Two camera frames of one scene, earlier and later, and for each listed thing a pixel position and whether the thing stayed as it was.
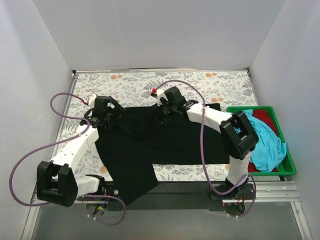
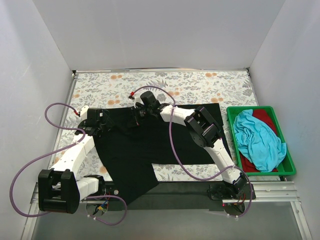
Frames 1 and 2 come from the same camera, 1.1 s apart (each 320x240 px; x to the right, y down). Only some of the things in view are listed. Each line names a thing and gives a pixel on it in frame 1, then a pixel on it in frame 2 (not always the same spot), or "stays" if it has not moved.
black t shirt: (131, 140) stays
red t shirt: (264, 115) stays
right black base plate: (244, 192) stays
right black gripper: (164, 111) to (136, 115)
